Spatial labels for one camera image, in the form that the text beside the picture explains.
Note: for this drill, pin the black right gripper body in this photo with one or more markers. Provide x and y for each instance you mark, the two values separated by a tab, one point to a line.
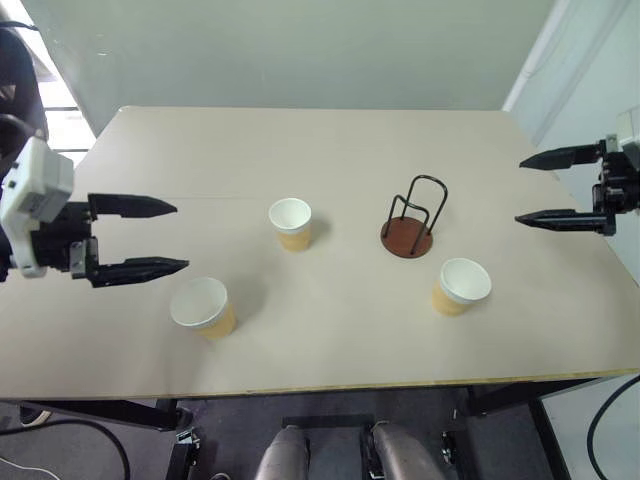
617	192

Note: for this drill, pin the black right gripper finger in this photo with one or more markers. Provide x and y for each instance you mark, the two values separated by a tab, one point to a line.
565	157
565	220

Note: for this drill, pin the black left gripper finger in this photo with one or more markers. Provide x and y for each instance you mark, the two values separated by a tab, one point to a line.
135	206
140	269

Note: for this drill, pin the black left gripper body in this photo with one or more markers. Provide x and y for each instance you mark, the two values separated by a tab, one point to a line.
57	242

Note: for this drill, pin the tan paper cup white inside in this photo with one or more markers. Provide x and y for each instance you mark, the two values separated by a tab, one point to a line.
295	240
445	302
220	322

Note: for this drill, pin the person in dark clothing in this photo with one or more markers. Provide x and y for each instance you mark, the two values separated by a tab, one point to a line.
17	85

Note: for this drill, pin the black and white shoe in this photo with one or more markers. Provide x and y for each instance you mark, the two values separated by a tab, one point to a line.
35	417

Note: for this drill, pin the black caster wheel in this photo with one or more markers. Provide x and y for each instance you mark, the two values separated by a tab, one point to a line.
187	442
452	447

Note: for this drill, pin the grey rounded metal shape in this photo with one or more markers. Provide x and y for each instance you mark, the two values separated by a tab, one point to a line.
405	452
282	455

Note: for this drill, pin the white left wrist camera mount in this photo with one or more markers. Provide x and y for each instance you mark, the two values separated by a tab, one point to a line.
35	192

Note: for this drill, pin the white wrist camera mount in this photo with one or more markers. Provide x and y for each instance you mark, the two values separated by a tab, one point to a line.
630	130
35	192

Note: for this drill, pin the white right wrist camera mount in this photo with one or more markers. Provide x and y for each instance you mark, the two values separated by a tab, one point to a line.
630	130

